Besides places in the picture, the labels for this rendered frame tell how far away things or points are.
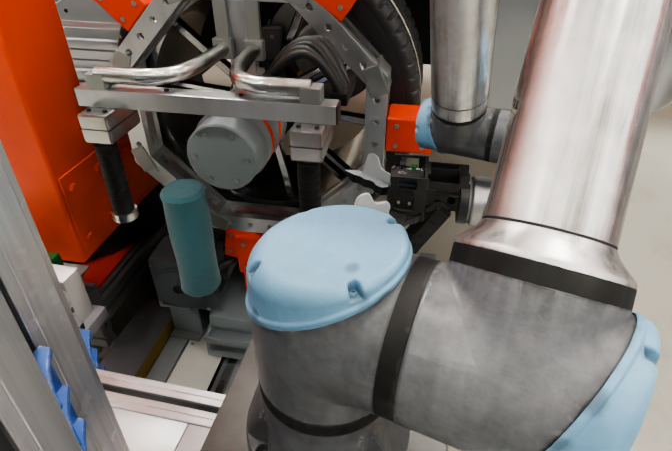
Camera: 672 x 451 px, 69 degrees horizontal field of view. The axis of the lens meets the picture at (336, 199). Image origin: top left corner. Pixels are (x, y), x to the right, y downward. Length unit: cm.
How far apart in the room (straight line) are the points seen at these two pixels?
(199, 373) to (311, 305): 124
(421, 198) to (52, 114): 75
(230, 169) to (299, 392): 57
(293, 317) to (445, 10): 38
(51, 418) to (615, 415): 30
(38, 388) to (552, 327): 28
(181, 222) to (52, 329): 63
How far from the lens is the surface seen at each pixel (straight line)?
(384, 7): 96
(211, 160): 88
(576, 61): 35
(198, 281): 111
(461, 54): 60
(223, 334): 151
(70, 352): 43
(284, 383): 37
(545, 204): 32
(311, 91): 72
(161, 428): 65
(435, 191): 74
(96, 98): 87
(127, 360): 155
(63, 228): 122
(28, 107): 109
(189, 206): 100
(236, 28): 94
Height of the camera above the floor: 126
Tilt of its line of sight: 33 degrees down
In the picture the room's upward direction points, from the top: straight up
